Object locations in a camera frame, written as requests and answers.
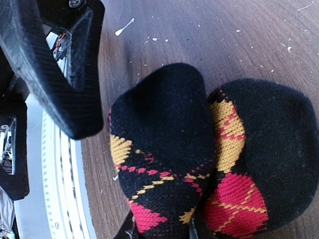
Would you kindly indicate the black argyle sock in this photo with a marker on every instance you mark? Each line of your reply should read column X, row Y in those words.
column 244, row 159

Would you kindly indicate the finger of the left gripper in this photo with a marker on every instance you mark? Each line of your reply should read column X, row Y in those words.
column 72, row 99
column 13, row 152

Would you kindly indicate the aluminium front rail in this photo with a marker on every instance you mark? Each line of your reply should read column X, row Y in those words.
column 57, row 206

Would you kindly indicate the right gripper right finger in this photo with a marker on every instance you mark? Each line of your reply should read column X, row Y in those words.
column 198, row 230

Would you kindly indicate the white paper scrap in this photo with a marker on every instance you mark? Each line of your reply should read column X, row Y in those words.
column 120, row 31

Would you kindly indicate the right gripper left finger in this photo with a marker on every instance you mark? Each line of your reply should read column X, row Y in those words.
column 128, row 229

